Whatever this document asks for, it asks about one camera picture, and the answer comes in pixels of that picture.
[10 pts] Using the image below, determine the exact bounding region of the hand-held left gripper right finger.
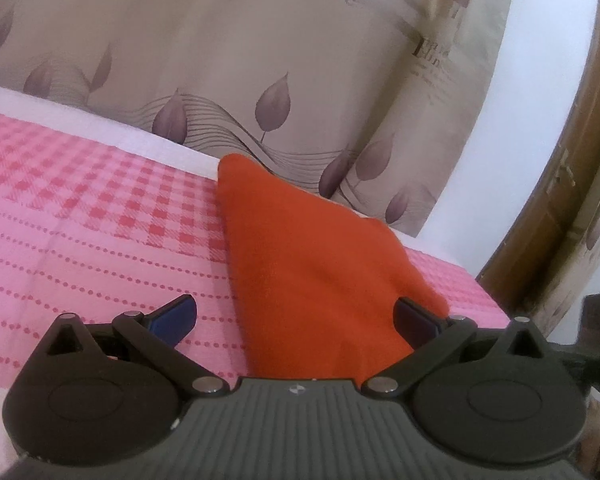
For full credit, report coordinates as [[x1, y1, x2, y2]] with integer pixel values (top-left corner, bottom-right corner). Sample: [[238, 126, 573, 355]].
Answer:
[[361, 296, 554, 401]]

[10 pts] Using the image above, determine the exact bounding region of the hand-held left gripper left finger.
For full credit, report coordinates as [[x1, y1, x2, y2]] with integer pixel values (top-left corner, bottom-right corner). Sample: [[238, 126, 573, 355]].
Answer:
[[42, 294, 230, 400]]

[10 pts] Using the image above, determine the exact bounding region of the orange small garment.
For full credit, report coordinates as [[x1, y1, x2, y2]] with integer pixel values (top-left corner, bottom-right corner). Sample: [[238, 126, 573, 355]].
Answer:
[[216, 154, 451, 380]]

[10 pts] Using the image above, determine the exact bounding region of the beige leaf-print curtain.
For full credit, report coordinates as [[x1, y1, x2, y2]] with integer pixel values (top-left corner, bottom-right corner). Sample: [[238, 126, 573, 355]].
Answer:
[[0, 0, 523, 242], [530, 160, 600, 333]]

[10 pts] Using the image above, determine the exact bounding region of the pink checked blanket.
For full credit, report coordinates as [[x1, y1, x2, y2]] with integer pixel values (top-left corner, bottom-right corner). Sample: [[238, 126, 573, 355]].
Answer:
[[0, 105, 512, 392]]

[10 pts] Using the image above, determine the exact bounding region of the pink checkered tablecloth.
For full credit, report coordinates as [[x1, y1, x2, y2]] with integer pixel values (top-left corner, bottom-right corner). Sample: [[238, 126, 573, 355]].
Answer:
[[0, 82, 421, 466]]

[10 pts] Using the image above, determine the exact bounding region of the brown wooden door frame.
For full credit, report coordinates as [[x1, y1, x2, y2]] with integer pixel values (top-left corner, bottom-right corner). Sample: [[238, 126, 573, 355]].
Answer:
[[475, 0, 600, 322]]

